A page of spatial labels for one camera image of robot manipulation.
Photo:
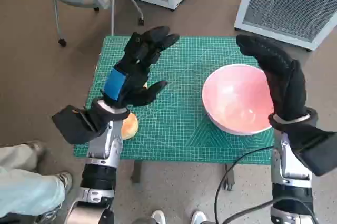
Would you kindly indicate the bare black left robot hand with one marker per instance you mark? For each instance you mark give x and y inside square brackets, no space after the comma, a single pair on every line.
[137,58]

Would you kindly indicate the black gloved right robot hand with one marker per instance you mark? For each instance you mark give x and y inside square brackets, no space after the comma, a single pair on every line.
[285,84]

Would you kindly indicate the pink bowl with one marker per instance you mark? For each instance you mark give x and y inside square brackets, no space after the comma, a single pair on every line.
[231,97]

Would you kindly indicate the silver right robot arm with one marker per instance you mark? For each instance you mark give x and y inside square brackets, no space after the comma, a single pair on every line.
[289,166]

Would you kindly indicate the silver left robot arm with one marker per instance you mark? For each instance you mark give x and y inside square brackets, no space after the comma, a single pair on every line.
[102,145]

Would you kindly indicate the grey metal pole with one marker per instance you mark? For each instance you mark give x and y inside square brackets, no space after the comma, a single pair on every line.
[113,10]

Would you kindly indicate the green cutting mat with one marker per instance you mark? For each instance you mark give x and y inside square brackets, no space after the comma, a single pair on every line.
[179,118]

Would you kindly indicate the white mesh cabinet red light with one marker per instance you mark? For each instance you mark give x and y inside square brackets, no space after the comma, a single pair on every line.
[284,5]

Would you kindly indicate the black table leg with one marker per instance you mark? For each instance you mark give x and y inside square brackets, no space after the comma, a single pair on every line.
[229,177]
[136,171]

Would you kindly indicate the white shoe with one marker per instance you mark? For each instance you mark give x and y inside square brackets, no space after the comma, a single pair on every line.
[198,217]
[158,217]

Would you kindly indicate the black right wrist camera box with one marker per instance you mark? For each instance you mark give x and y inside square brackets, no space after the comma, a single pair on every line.
[318,150]

